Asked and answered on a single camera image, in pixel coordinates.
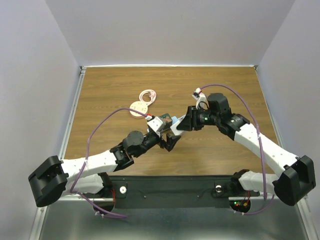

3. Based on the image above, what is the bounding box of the pink round power strip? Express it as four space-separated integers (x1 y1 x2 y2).
129 100 149 119

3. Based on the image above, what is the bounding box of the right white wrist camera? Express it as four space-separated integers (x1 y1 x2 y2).
192 87 207 109

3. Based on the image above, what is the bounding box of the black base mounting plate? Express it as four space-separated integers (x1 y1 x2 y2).
85 175 259 209

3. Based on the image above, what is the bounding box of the white cube adapter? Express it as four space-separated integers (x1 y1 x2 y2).
170 122 184 136

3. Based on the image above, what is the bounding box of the pink coiled cord with plug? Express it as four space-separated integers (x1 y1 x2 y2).
138 89 158 104

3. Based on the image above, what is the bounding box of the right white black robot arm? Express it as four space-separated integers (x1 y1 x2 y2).
171 93 316 206

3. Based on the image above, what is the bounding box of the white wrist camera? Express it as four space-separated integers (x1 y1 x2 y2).
192 87 207 109
145 114 166 137

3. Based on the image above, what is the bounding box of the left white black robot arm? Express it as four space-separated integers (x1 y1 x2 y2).
28 130 183 207

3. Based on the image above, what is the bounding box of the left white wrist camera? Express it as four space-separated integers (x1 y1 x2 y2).
145 114 166 137

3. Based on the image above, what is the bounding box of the dark green cube socket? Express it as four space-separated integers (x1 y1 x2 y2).
159 113 174 128

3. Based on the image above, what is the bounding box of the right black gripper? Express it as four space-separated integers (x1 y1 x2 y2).
176 105 220 131

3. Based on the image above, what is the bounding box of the blue power strip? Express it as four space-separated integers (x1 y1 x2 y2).
171 115 185 124

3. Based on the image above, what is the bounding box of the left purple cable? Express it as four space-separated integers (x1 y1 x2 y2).
69 107 153 220

